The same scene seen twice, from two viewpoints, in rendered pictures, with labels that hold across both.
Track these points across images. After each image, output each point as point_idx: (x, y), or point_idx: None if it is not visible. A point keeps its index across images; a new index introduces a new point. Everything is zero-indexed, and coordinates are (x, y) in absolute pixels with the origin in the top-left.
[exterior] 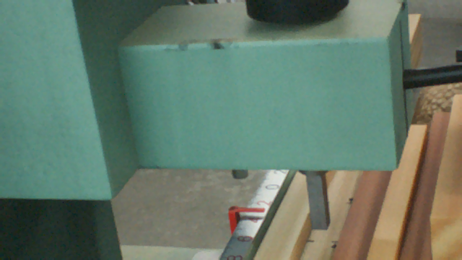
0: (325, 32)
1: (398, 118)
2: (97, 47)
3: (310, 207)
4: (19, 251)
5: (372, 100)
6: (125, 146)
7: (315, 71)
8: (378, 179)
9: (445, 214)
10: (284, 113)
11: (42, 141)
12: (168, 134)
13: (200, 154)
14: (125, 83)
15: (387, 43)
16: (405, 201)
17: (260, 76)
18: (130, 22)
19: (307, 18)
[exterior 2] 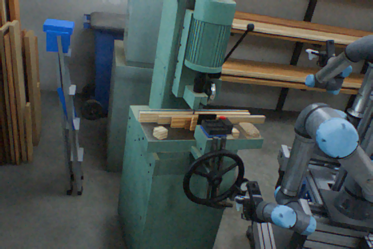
0: (194, 93)
1: (194, 104)
2: (181, 83)
3: (192, 111)
4: (177, 100)
5: (192, 101)
6: (181, 94)
7: (191, 96)
8: None
9: (193, 116)
10: (189, 98)
11: (175, 88)
12: (184, 95)
13: (185, 98)
14: (184, 88)
15: (194, 96)
16: None
17: (189, 94)
18: (189, 84)
19: (194, 91)
